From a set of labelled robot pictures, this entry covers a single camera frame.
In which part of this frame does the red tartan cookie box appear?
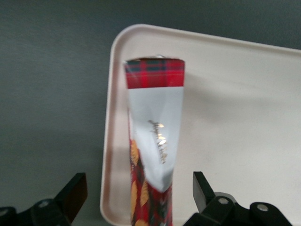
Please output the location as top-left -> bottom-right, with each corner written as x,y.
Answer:
124,54 -> 186,226

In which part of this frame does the cream plastic tray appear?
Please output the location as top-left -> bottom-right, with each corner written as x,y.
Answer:
99,23 -> 301,226

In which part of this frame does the dark grey table mat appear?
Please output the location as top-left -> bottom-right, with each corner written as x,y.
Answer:
0,0 -> 301,226

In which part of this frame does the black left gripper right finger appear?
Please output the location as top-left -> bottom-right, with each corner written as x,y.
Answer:
185,171 -> 301,226

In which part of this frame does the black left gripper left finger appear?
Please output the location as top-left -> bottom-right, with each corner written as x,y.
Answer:
0,172 -> 89,226

